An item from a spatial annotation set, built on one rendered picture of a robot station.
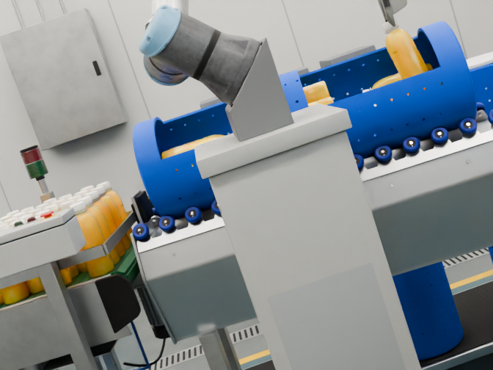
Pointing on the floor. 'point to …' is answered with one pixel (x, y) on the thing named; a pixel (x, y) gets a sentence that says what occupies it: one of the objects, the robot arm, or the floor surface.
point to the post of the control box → (66, 316)
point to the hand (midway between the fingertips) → (389, 22)
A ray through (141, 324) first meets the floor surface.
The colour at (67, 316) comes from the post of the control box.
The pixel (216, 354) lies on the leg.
